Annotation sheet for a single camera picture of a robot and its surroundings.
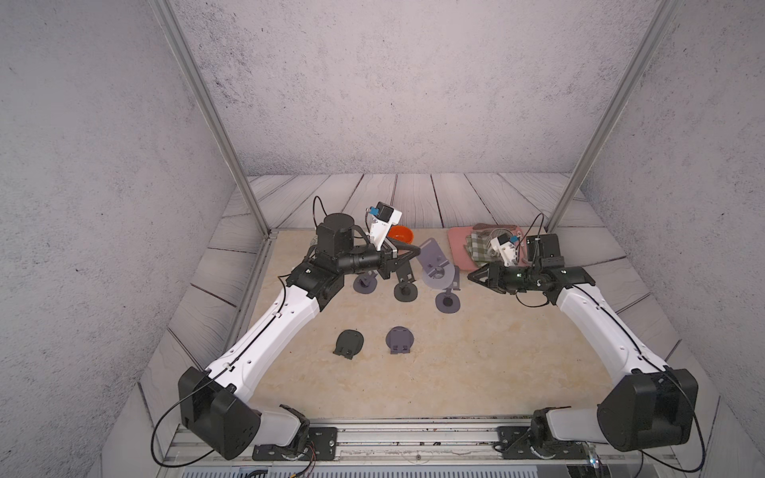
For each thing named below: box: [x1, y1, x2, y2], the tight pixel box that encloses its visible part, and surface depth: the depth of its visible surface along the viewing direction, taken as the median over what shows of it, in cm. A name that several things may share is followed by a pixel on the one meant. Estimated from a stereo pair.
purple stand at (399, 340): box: [385, 325, 415, 355], surface depth 93 cm
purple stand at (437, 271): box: [416, 237, 456, 290], surface depth 71 cm
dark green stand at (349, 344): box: [332, 329, 364, 360], surface depth 93 cm
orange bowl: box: [387, 225, 415, 244], surface depth 117 cm
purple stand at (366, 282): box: [352, 270, 378, 294], surface depth 105 cm
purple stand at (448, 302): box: [435, 264, 462, 314], surface depth 102 cm
